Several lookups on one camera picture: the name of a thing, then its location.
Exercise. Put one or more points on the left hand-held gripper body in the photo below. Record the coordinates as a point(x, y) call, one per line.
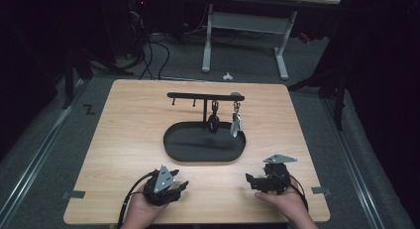
point(158, 192)

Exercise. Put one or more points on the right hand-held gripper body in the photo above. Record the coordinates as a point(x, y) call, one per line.
point(279, 181)

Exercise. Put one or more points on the black key rack with tray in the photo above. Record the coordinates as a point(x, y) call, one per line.
point(201, 144)

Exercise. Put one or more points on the black car key fob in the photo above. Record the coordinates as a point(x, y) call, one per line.
point(213, 121)

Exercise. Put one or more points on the person's left hand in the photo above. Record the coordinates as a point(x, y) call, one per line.
point(140, 212)

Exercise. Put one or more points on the person's right hand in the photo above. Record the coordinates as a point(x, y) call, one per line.
point(292, 206)

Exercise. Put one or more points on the black metal stand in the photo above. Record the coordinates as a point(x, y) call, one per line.
point(68, 80)
point(339, 100)

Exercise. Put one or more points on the small white plastic piece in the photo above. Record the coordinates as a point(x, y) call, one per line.
point(227, 77)

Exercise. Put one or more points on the small red object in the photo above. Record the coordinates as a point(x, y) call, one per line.
point(304, 38)

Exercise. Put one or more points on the metal floor rail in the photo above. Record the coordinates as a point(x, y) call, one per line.
point(355, 169)
point(33, 169)

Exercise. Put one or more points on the white metal desk frame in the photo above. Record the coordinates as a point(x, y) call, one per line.
point(246, 22)

